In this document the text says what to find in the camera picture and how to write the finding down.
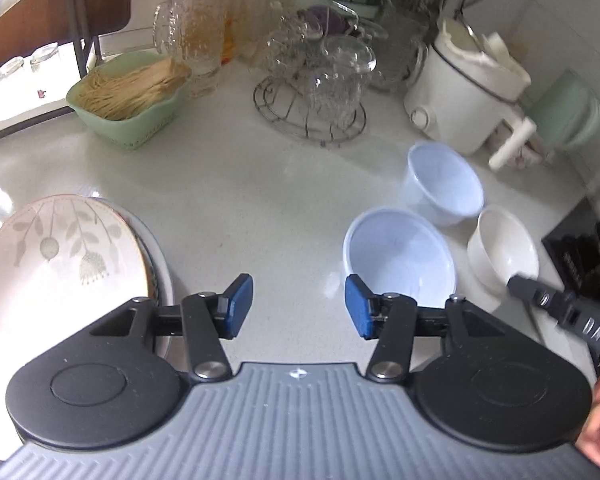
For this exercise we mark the textured glass mug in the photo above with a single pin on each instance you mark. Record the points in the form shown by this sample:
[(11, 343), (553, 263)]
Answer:
[(195, 30)]

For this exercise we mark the set of clear glass cups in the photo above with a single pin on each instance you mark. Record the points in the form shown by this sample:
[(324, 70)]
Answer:
[(330, 75)]

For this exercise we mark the small pale blue bowl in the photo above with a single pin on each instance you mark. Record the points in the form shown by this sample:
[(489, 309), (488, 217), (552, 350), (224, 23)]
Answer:
[(445, 180)]

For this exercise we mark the black gas stove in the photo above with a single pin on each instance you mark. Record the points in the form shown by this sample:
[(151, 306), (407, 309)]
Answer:
[(575, 260)]

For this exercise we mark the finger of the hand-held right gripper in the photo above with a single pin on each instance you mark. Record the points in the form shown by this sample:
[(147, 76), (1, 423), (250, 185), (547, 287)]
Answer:
[(532, 292)]

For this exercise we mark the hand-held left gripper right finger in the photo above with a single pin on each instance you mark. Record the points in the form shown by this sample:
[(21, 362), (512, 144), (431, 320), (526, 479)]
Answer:
[(357, 305)]

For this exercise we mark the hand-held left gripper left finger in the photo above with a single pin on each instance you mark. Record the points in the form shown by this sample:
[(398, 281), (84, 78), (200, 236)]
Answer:
[(240, 305)]

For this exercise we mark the clear drinking glass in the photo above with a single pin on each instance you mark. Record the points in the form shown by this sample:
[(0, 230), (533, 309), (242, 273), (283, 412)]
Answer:
[(11, 67), (45, 57)]

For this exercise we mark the pale green kettle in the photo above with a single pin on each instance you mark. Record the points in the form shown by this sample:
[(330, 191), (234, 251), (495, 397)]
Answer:
[(565, 110)]

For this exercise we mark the white ceramic bowl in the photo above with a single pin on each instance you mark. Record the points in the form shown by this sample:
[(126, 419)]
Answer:
[(505, 245)]

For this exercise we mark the white electric cooker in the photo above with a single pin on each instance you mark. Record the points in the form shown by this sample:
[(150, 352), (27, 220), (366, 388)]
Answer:
[(455, 100)]

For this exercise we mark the clear glass pitcher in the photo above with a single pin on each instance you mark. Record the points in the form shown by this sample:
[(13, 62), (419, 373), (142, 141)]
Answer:
[(402, 50)]

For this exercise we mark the white plate with grey leaves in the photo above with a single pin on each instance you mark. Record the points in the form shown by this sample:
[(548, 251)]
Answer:
[(45, 280)]

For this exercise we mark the large pale blue bowl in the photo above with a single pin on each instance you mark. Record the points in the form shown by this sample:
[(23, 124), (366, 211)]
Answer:
[(400, 255)]

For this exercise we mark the purple glass cup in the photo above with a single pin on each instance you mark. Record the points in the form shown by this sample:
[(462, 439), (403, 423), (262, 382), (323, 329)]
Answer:
[(330, 17)]

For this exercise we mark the green plastic basket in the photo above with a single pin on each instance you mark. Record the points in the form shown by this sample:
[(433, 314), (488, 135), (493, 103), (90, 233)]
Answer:
[(130, 132)]

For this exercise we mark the bundle of bamboo sticks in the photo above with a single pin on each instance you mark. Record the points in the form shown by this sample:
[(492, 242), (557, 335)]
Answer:
[(125, 90)]

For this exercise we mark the floral ceramic cup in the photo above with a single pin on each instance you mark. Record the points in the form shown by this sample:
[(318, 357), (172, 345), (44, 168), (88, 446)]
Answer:
[(527, 152)]

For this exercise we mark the white drain tray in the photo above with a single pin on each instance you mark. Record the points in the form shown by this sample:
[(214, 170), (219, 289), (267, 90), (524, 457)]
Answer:
[(25, 105)]

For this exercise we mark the white plate with red flowers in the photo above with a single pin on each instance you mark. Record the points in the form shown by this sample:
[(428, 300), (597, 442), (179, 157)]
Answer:
[(164, 280)]

